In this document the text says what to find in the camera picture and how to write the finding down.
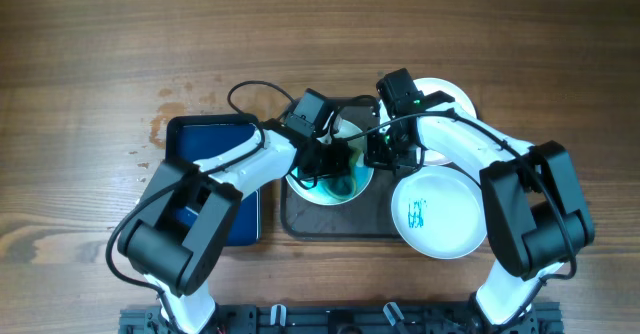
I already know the green yellow sponge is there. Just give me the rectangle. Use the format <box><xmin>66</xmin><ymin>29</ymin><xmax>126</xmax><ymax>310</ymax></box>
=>
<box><xmin>322</xmin><ymin>149</ymin><xmax>362</xmax><ymax>200</ymax></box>

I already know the white plate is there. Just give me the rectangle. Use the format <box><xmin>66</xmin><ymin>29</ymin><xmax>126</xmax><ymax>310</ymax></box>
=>
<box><xmin>376</xmin><ymin>69</ymin><xmax>477</xmax><ymax>166</ymax></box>
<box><xmin>286</xmin><ymin>120</ymin><xmax>374</xmax><ymax>206</ymax></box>
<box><xmin>390</xmin><ymin>166</ymin><xmax>487</xmax><ymax>259</ymax></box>

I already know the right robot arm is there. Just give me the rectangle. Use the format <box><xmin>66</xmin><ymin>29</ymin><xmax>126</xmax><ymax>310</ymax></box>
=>
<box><xmin>370</xmin><ymin>68</ymin><xmax>595</xmax><ymax>332</ymax></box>

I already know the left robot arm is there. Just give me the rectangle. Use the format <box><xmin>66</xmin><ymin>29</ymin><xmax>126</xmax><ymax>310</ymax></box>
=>
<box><xmin>105</xmin><ymin>90</ymin><xmax>352</xmax><ymax>333</ymax></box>

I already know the brown serving tray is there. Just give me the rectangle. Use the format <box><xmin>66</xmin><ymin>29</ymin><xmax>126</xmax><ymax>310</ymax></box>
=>
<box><xmin>280</xmin><ymin>97</ymin><xmax>487</xmax><ymax>241</ymax></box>

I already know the black water tray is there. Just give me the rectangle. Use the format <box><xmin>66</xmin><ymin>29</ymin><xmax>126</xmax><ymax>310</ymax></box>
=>
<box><xmin>166</xmin><ymin>114</ymin><xmax>262</xmax><ymax>247</ymax></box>

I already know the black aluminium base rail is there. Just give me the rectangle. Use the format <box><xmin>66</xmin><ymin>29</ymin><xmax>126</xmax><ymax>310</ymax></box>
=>
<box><xmin>118</xmin><ymin>302</ymin><xmax>565</xmax><ymax>334</ymax></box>

